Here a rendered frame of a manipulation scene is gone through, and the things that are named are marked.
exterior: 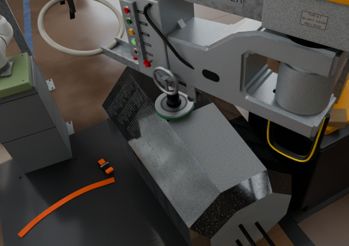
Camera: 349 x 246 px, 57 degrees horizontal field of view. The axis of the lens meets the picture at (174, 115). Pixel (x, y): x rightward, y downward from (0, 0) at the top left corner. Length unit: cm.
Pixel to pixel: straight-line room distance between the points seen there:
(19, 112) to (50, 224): 82
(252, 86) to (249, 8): 36
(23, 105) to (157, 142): 106
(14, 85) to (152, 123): 96
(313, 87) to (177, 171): 83
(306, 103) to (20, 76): 182
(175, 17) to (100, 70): 237
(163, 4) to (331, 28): 64
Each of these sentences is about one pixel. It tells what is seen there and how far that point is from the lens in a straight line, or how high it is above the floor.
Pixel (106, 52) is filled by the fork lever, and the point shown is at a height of 110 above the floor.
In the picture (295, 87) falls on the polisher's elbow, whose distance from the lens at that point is 114.
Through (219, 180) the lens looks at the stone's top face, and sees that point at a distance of 152.
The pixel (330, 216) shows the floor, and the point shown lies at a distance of 248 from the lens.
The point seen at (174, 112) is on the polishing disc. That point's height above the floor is 88.
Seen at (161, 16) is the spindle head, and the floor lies 148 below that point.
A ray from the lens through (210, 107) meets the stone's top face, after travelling 183.
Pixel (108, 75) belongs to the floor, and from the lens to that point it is 358.
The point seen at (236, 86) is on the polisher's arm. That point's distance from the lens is 127.
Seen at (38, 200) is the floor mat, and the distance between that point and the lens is 274.
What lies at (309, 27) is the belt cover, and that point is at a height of 161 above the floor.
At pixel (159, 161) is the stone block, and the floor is 69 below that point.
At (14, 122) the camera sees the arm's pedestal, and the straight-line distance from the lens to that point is 255.
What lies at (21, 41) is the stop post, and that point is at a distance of 339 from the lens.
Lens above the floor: 210
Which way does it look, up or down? 45 degrees down
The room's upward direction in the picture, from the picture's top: 8 degrees counter-clockwise
